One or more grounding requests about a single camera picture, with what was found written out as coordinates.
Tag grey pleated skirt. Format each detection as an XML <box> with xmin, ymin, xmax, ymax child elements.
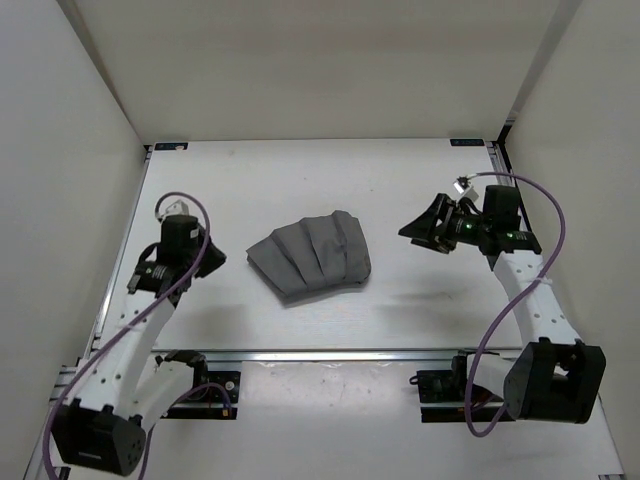
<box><xmin>246</xmin><ymin>210</ymin><xmax>372</xmax><ymax>303</ymax></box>

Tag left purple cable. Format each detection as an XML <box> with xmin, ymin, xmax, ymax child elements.
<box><xmin>42</xmin><ymin>192</ymin><xmax>234</xmax><ymax>480</ymax></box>

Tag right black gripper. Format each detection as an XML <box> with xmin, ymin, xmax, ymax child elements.
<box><xmin>398</xmin><ymin>193</ymin><xmax>491</xmax><ymax>254</ymax></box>

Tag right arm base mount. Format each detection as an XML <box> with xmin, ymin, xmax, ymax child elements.
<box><xmin>408</xmin><ymin>348</ymin><xmax>518</xmax><ymax>424</ymax></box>

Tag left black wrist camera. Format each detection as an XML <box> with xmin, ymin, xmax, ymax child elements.
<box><xmin>156</xmin><ymin>214</ymin><xmax>200</xmax><ymax>265</ymax></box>

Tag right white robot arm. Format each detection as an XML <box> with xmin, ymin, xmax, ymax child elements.
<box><xmin>399</xmin><ymin>186</ymin><xmax>606</xmax><ymax>424</ymax></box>

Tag blue table sticker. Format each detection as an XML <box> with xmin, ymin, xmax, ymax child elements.
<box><xmin>154</xmin><ymin>142</ymin><xmax>189</xmax><ymax>151</ymax></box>
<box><xmin>450</xmin><ymin>138</ymin><xmax>485</xmax><ymax>147</ymax></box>

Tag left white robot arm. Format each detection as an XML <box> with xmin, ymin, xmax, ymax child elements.
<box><xmin>43</xmin><ymin>225</ymin><xmax>226</xmax><ymax>477</ymax></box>

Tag left blue table sticker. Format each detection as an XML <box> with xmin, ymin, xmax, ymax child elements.
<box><xmin>154</xmin><ymin>142</ymin><xmax>189</xmax><ymax>151</ymax></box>

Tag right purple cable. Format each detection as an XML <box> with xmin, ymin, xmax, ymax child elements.
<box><xmin>464</xmin><ymin>171</ymin><xmax>567</xmax><ymax>437</ymax></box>

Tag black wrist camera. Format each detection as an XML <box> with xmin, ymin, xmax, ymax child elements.
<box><xmin>156</xmin><ymin>214</ymin><xmax>200</xmax><ymax>265</ymax></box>
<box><xmin>482</xmin><ymin>185</ymin><xmax>521</xmax><ymax>218</ymax></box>

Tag purple cable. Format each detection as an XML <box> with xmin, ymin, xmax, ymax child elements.
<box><xmin>464</xmin><ymin>171</ymin><xmax>567</xmax><ymax>437</ymax></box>
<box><xmin>42</xmin><ymin>192</ymin><xmax>234</xmax><ymax>480</ymax></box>

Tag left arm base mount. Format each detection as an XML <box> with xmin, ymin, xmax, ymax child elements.
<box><xmin>154</xmin><ymin>350</ymin><xmax>241</xmax><ymax>420</ymax></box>

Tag right blue table sticker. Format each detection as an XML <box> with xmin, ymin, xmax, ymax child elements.
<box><xmin>450</xmin><ymin>138</ymin><xmax>485</xmax><ymax>147</ymax></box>

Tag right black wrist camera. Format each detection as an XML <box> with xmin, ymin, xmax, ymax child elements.
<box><xmin>482</xmin><ymin>185</ymin><xmax>521</xmax><ymax>218</ymax></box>

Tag front aluminium table rail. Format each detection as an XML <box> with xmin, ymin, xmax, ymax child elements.
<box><xmin>149</xmin><ymin>349</ymin><xmax>521</xmax><ymax>362</ymax></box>

